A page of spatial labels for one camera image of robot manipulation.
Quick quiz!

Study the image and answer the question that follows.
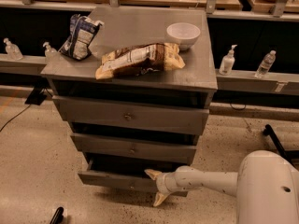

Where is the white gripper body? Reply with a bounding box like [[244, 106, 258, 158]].
[[156, 173, 177, 194]]

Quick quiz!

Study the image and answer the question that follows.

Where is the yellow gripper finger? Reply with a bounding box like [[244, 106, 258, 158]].
[[153, 192, 168, 207], [145, 169, 162, 180]]

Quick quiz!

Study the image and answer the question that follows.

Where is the grey bottom drawer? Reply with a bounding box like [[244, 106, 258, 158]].
[[78, 153, 181, 193]]

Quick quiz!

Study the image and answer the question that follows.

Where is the grey drawer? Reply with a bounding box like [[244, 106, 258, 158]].
[[53, 96, 209, 135], [71, 133, 196, 164], [78, 153, 181, 193]]

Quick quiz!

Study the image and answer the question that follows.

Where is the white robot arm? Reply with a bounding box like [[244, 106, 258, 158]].
[[145, 150, 299, 224]]

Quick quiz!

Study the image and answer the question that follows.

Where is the grey middle drawer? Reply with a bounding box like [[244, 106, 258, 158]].
[[71, 133, 196, 164]]

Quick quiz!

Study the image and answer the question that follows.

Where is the grey top drawer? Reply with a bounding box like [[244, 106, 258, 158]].
[[53, 96, 209, 135]]

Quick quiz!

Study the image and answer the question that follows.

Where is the grey drawer cabinet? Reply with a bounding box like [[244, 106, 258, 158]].
[[40, 6, 219, 173]]

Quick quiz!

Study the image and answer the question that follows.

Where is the black object bottom edge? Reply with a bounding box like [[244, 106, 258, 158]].
[[50, 206, 64, 224]]

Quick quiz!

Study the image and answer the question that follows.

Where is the yellow brown chip bag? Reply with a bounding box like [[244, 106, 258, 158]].
[[95, 43, 185, 79]]

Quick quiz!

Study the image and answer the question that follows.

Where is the black stand leg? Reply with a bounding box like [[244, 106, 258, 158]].
[[263, 124, 299, 165]]

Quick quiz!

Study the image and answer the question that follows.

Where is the white pump bottle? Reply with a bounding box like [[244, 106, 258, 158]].
[[219, 45, 236, 76]]

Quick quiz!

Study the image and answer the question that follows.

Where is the black floor box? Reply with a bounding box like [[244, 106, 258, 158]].
[[25, 88, 47, 105]]

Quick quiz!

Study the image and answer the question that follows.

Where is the white bowl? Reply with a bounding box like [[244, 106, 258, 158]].
[[166, 22, 201, 50]]

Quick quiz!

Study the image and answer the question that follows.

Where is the clear pump bottle near cabinet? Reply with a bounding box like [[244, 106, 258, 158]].
[[43, 42, 57, 59]]

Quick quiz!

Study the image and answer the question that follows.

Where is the blue white snack bag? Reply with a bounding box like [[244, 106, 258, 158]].
[[59, 14, 104, 61]]

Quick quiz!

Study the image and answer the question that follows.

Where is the clear water bottle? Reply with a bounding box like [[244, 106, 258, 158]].
[[254, 50, 276, 78]]

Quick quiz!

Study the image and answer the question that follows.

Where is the clear pump bottle far left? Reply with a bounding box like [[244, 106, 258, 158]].
[[3, 38, 23, 61]]

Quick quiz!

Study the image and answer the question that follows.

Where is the black floor cable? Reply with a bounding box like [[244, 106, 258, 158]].
[[0, 105, 32, 133]]

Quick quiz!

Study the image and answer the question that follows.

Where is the grey shelf rail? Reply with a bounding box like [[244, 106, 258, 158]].
[[0, 54, 299, 96]]

